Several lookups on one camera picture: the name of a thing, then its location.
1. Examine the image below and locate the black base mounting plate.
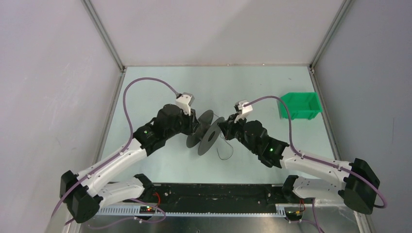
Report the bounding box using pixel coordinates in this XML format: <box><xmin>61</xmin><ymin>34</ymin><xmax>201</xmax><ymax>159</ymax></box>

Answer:
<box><xmin>138</xmin><ymin>183</ymin><xmax>299</xmax><ymax>214</ymax></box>

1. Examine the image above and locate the green plastic bin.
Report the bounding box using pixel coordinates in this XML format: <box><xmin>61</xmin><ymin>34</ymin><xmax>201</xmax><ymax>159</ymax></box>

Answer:
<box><xmin>281</xmin><ymin>92</ymin><xmax>323</xmax><ymax>120</ymax></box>

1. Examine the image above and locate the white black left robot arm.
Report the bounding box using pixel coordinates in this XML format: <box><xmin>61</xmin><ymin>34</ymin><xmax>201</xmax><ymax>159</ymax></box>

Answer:
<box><xmin>60</xmin><ymin>104</ymin><xmax>200</xmax><ymax>223</ymax></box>

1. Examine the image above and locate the aluminium corner frame post right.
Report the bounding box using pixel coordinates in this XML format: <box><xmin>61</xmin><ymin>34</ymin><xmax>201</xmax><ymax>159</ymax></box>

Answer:
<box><xmin>309</xmin><ymin>0</ymin><xmax>355</xmax><ymax>72</ymax></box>

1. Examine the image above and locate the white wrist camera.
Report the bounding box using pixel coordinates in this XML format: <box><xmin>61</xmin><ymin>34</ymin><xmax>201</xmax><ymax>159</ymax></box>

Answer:
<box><xmin>234</xmin><ymin>100</ymin><xmax>253</xmax><ymax>123</ymax></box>
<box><xmin>175</xmin><ymin>92</ymin><xmax>195</xmax><ymax>116</ymax></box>

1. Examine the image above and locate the dark grey cable spool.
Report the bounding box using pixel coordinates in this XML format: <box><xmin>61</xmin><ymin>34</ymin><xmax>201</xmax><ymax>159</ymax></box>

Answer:
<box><xmin>186</xmin><ymin>110</ymin><xmax>224</xmax><ymax>156</ymax></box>

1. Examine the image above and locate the aluminium corner frame post left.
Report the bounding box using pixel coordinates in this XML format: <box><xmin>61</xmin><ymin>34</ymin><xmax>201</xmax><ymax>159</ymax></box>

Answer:
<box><xmin>80</xmin><ymin>0</ymin><xmax>125</xmax><ymax>72</ymax></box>

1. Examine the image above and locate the aluminium corner frame post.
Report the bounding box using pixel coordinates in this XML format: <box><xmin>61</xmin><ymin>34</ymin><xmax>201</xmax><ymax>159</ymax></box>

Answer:
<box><xmin>80</xmin><ymin>0</ymin><xmax>125</xmax><ymax>72</ymax></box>
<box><xmin>309</xmin><ymin>0</ymin><xmax>355</xmax><ymax>72</ymax></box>

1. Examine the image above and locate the grey slotted cable duct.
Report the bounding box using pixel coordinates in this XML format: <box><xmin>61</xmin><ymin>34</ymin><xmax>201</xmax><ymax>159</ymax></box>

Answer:
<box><xmin>96</xmin><ymin>205</ymin><xmax>291</xmax><ymax>216</ymax></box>

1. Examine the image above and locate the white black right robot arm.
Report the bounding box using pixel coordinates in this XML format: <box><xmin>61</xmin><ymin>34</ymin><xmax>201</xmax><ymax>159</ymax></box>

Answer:
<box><xmin>218</xmin><ymin>119</ymin><xmax>380</xmax><ymax>215</ymax></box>

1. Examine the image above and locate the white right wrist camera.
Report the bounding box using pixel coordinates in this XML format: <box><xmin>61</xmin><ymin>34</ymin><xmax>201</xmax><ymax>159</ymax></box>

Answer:
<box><xmin>234</xmin><ymin>100</ymin><xmax>253</xmax><ymax>123</ymax></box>

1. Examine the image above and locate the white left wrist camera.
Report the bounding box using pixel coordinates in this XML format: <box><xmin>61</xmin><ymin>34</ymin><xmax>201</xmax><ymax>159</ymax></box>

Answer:
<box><xmin>175</xmin><ymin>92</ymin><xmax>195</xmax><ymax>116</ymax></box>

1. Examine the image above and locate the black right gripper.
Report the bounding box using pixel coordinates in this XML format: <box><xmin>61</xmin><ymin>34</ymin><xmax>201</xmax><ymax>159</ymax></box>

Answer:
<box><xmin>218</xmin><ymin>113</ymin><xmax>258</xmax><ymax>154</ymax></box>

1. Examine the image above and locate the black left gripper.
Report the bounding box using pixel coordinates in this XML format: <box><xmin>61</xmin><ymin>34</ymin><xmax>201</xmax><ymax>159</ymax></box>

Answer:
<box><xmin>165</xmin><ymin>106</ymin><xmax>201</xmax><ymax>139</ymax></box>

